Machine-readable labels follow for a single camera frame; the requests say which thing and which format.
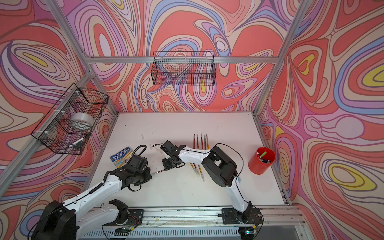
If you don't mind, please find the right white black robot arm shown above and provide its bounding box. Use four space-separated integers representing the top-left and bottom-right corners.
161 141 253 223

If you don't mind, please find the blue treehouse paperback book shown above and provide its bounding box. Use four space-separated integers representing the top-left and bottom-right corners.
110 147 133 168

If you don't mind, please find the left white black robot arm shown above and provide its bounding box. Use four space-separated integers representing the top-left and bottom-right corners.
27 155 152 240

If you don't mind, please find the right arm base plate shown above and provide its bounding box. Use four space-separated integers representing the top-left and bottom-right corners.
218 208 263 226

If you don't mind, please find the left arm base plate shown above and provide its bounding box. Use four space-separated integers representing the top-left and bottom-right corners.
104 209 144 227

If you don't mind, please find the black wire basket left wall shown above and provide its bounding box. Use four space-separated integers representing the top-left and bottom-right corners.
31 84 109 155

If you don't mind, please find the yellow carving knife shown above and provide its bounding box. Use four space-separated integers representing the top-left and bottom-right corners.
206 134 210 150

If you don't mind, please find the red plastic cup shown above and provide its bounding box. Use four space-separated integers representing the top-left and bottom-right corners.
248 147 276 175

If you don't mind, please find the grey duct tape roll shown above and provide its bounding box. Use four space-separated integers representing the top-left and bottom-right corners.
70 113 95 131

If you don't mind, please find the black wire basket wall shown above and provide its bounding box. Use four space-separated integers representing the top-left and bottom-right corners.
31 84 109 155
151 51 217 87

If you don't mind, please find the small object in left basket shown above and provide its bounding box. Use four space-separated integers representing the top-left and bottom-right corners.
70 138 85 150

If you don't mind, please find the black wire basket back wall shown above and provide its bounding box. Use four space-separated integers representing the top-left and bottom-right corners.
151 51 217 87

